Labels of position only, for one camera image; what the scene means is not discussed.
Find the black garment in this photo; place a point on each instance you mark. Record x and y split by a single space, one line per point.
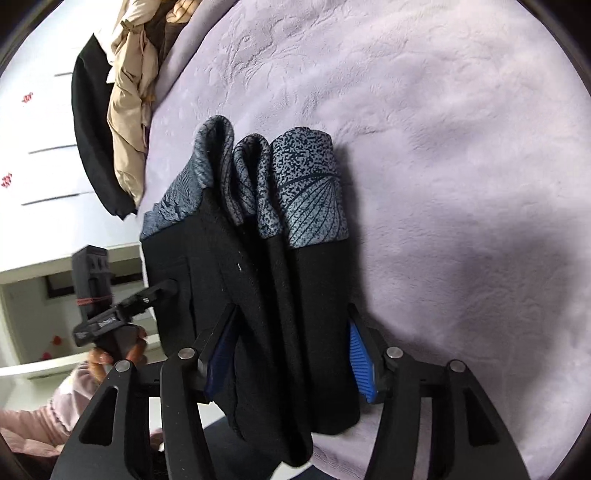
90 124

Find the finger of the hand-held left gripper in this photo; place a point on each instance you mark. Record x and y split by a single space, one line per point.
152 295

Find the black pants with patterned waistband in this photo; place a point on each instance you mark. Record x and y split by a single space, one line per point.
258 300

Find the person's left forearm pink sleeve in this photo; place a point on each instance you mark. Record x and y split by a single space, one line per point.
41 420

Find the beige striped garment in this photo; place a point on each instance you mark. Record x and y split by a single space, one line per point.
187 9

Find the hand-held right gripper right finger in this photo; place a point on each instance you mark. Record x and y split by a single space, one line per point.
362 364

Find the purple plush blanket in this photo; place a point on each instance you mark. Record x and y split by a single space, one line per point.
443 161

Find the white shelf unit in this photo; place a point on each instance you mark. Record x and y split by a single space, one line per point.
37 318

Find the person's left hand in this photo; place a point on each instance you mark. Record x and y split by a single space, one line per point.
99 364

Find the white wardrobe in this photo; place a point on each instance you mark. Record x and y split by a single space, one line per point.
41 138

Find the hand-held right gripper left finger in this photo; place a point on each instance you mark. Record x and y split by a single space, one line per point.
221 360

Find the cream jacket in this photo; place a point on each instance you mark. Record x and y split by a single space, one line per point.
127 120

